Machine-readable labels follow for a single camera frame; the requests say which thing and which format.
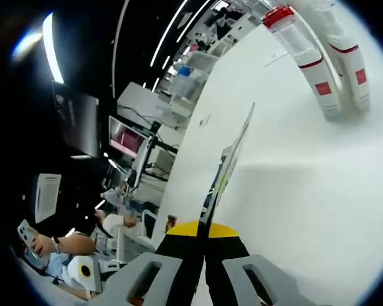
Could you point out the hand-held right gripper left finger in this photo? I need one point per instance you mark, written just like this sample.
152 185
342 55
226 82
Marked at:
159 277

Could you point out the straight ceiling light strip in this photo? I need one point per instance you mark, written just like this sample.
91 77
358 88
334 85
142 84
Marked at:
167 35

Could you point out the long curved ceiling light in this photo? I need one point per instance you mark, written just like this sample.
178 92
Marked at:
52 51

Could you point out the small gold skincare sachet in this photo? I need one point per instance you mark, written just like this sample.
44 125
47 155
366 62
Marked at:
172 221

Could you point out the red-capped small bottle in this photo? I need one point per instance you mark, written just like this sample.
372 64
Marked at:
349 63

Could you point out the green black skincare sachet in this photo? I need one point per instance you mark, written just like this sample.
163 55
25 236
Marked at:
225 172

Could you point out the white skincare bottle clear cap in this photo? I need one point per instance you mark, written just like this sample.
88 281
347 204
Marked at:
319 76

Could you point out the clear skincare jar red lid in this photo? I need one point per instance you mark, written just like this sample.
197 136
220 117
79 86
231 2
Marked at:
279 19

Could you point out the ceiling air conditioner unit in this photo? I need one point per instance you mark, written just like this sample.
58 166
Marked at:
48 197

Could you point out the purple screen monitor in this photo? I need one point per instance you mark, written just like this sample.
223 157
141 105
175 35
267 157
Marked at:
127 140

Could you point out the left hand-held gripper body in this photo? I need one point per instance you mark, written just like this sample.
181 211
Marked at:
84 277

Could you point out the light blue smartphone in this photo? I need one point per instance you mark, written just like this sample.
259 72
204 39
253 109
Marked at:
27 236

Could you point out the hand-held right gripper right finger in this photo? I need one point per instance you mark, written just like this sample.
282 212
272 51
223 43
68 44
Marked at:
242 277

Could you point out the large black hanging screen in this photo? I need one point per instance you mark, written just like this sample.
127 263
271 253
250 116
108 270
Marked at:
79 121

